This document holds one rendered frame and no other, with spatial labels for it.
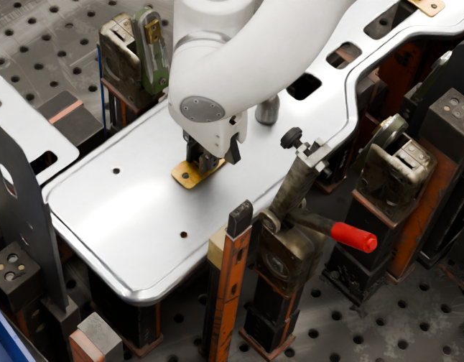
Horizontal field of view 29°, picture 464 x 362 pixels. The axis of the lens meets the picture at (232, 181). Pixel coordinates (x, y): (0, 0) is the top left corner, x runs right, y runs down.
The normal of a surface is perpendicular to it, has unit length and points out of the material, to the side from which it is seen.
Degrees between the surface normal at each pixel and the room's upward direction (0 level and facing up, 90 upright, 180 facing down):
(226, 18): 90
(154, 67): 78
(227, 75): 69
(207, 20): 90
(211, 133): 90
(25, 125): 0
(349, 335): 0
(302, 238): 0
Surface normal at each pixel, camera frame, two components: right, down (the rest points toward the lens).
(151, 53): 0.70, 0.50
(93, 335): 0.07, -0.53
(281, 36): 0.35, 0.39
